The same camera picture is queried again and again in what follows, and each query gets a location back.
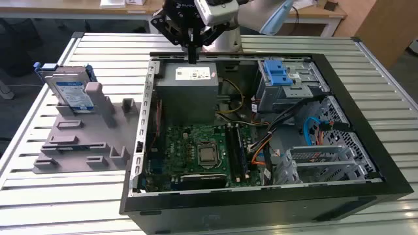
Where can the grey parts rack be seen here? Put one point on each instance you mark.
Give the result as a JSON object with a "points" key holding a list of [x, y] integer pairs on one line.
{"points": [[91, 137]]}

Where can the black chair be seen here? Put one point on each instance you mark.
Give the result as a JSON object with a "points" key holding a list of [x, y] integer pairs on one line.
{"points": [[16, 49]]}

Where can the small white box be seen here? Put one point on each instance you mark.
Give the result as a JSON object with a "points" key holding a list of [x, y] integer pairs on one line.
{"points": [[134, 2]]}

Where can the wooden cabinet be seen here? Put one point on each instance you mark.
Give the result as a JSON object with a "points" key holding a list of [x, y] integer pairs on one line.
{"points": [[385, 24]]}

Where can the black PC case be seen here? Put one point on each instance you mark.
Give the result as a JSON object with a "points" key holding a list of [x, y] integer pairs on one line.
{"points": [[261, 210]]}

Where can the green motherboard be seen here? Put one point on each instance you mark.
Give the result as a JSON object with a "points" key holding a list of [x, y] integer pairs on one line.
{"points": [[183, 147]]}

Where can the silver CPU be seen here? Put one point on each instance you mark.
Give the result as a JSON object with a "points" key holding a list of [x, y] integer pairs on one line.
{"points": [[207, 155]]}

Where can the blue plastic drive latch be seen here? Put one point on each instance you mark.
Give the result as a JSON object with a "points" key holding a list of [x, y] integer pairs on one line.
{"points": [[277, 73]]}

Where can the grey power supply unit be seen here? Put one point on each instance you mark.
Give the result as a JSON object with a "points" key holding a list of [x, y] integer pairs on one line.
{"points": [[186, 98]]}

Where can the wooden desk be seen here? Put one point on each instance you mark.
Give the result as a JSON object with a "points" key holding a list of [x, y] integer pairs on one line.
{"points": [[82, 9]]}

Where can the small black desk object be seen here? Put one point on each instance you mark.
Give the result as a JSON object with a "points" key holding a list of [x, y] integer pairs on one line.
{"points": [[331, 6]]}

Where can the grey metal drive cage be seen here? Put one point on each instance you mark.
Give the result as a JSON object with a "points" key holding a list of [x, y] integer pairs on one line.
{"points": [[277, 98]]}

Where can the grey desk foot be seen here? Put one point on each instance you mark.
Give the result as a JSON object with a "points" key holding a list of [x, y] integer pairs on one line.
{"points": [[7, 91]]}

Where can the black graphics card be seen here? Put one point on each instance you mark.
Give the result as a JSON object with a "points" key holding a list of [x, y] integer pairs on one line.
{"points": [[202, 181]]}

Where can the silver disk bay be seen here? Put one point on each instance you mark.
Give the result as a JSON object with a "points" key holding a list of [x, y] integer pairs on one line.
{"points": [[326, 164]]}

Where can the hard disk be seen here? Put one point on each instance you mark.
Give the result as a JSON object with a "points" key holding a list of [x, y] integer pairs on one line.
{"points": [[74, 94]]}

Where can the green RAM stick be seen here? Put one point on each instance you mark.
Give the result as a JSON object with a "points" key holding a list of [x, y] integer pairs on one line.
{"points": [[242, 151]]}

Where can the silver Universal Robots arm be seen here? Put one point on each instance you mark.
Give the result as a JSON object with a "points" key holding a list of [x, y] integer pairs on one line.
{"points": [[225, 39]]}

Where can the large white box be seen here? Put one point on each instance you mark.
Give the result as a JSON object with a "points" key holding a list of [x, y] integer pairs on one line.
{"points": [[112, 3]]}

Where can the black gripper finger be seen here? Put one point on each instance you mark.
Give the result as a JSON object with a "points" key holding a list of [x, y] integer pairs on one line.
{"points": [[190, 49], [195, 49]]}

